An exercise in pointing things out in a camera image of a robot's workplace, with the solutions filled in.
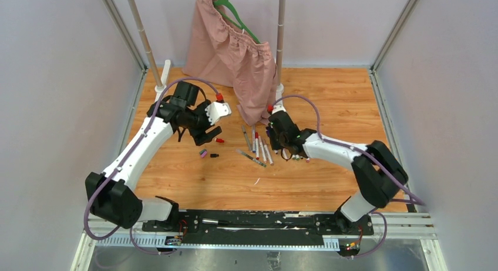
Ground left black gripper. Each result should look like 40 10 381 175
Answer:
184 100 221 145

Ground white marker red cap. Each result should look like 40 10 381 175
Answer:
254 132 260 160

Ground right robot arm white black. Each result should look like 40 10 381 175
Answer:
267 110 408 235

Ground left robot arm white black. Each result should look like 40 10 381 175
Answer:
84 77 231 232

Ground grey pen lying apart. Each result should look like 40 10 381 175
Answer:
235 149 267 168

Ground grey pen upright left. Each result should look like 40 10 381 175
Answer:
241 125 253 152

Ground right white rack foot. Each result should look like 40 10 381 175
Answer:
274 83 285 109

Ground white rack foot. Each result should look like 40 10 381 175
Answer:
154 59 171 101
274 83 285 109

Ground left white rack foot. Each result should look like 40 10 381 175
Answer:
154 59 171 101

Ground pink cloth shorts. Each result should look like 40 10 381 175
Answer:
183 0 279 126

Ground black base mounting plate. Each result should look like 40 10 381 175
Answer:
142 209 374 246

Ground right rack pole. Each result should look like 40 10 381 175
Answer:
276 0 286 85

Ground rack pole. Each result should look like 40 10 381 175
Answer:
127 0 164 92
276 0 286 85

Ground left rack pole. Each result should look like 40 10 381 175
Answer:
127 0 164 92

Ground green clothes hanger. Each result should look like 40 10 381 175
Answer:
213 0 261 44

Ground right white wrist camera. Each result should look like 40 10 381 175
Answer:
267 103 287 115

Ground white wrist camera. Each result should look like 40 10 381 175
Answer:
205 102 232 126
267 103 287 115

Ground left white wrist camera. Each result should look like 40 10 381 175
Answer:
205 102 232 126

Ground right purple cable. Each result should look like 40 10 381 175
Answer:
272 95 426 206

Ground purple cable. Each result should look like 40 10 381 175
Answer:
272 95 426 206
83 77 224 241

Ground aluminium frame rail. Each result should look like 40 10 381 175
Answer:
89 210 437 253

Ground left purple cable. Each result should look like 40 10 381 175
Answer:
83 77 224 241

